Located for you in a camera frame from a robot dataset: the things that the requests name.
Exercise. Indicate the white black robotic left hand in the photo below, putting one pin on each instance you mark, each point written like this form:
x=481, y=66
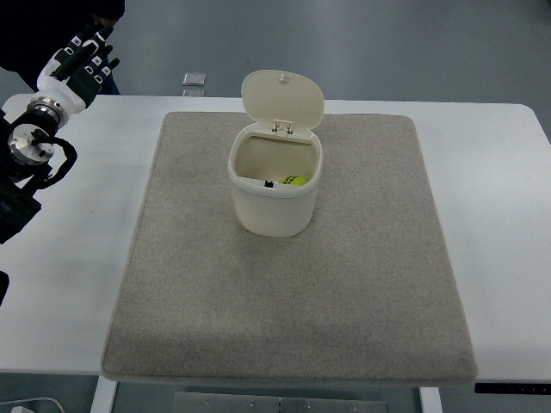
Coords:
x=76, y=73

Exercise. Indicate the yellow-green tennis ball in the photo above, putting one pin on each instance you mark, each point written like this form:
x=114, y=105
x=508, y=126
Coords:
x=294, y=180

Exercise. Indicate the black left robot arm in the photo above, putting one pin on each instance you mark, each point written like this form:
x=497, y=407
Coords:
x=33, y=158

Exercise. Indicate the cream lidded plastic box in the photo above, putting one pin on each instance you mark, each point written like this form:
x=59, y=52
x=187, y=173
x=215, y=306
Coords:
x=285, y=109

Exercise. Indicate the person in dark clothes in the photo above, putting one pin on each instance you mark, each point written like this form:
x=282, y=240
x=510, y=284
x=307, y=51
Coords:
x=32, y=31

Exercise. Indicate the clear plastic floor socket cover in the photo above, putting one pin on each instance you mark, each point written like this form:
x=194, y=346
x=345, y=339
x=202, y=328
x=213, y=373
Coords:
x=196, y=79

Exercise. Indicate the grey felt mat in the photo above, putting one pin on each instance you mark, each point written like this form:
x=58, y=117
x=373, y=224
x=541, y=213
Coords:
x=365, y=293

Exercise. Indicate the white table leg left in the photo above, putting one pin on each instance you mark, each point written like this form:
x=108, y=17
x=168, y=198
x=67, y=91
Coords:
x=104, y=397

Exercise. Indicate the white table leg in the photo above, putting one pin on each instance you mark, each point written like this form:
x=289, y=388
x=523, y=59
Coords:
x=104, y=397
x=430, y=399

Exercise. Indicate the white device at bottom left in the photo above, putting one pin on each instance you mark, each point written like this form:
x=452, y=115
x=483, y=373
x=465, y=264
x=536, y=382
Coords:
x=29, y=405

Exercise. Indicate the white table leg right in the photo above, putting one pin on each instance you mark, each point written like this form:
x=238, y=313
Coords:
x=430, y=399

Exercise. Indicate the black table control panel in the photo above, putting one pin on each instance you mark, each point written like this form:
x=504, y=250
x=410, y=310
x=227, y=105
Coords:
x=512, y=388

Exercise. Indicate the grey metal base plate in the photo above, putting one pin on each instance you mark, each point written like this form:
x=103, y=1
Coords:
x=214, y=402

